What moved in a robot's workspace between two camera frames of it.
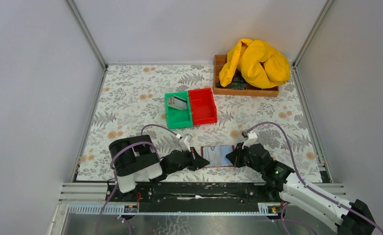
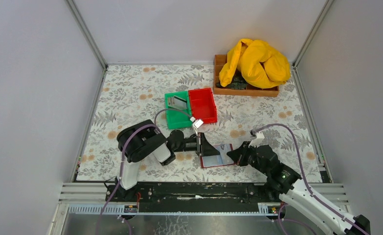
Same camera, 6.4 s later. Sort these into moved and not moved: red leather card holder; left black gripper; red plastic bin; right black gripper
Moved: left black gripper
Not moved: right black gripper; red plastic bin; red leather card holder
